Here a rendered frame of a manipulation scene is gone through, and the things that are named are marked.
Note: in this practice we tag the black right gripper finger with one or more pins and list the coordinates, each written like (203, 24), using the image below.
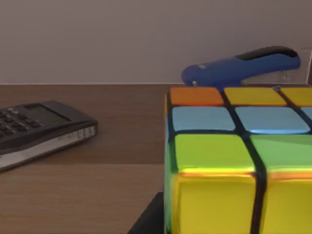
(152, 218)

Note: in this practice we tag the multicoloured puzzle cube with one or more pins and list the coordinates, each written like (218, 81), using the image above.
(231, 158)

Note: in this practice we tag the black calculator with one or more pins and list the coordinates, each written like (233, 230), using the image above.
(36, 129)

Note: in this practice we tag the blue and black stapler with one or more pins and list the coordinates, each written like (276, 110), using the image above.
(240, 69)

